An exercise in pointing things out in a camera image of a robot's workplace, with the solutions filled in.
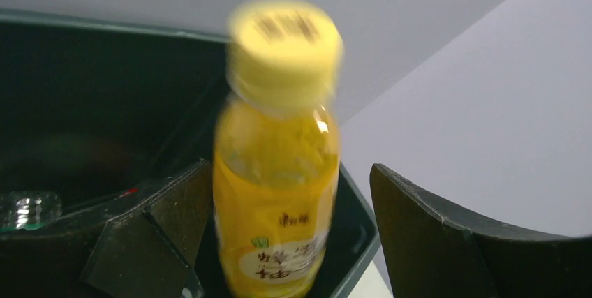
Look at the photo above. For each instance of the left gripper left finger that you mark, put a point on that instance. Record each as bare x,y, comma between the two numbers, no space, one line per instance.
143,244

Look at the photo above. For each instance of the green cap label bottle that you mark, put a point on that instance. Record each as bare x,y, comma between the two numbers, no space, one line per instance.
29,210

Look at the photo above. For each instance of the yellow juice bottle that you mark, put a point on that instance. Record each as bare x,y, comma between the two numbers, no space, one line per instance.
277,151

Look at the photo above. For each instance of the dark green trash bin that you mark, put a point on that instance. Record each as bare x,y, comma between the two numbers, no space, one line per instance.
92,111

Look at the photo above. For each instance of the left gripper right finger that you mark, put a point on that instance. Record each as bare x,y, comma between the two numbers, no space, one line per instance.
436,248

